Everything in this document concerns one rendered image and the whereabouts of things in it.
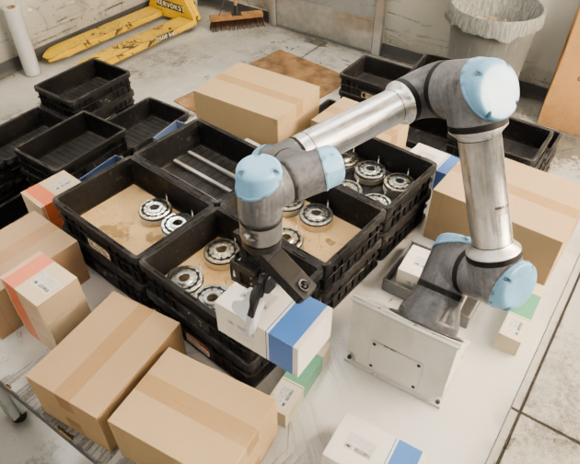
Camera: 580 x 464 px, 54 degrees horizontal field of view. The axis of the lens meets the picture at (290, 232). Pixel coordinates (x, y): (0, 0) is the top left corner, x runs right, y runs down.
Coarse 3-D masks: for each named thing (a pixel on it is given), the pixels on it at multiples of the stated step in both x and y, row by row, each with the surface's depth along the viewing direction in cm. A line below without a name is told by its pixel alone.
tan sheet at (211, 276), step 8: (192, 256) 163; (200, 256) 163; (184, 264) 161; (192, 264) 161; (200, 264) 161; (208, 272) 159; (216, 272) 159; (224, 272) 159; (208, 280) 156; (216, 280) 156; (224, 280) 156
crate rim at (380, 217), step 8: (344, 192) 169; (352, 192) 169; (224, 200) 166; (232, 200) 167; (360, 200) 166; (224, 208) 164; (376, 208) 164; (376, 216) 161; (384, 216) 162; (368, 224) 159; (376, 224) 160; (360, 232) 156; (368, 232) 158; (352, 240) 154; (360, 240) 156; (296, 248) 152; (344, 248) 152; (352, 248) 154; (312, 256) 149; (336, 256) 149; (344, 256) 152; (320, 264) 147; (328, 264) 147
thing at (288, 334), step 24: (240, 288) 113; (216, 312) 113; (264, 312) 109; (288, 312) 109; (312, 312) 109; (240, 336) 113; (264, 336) 107; (288, 336) 105; (312, 336) 106; (288, 360) 107
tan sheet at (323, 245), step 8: (296, 216) 176; (288, 224) 174; (296, 224) 174; (336, 224) 174; (344, 224) 174; (304, 232) 171; (312, 232) 171; (320, 232) 171; (328, 232) 171; (336, 232) 171; (344, 232) 171; (352, 232) 171; (304, 240) 168; (312, 240) 168; (320, 240) 168; (328, 240) 168; (336, 240) 168; (344, 240) 168; (304, 248) 166; (312, 248) 166; (320, 248) 166; (328, 248) 166; (336, 248) 166; (320, 256) 163; (328, 256) 163
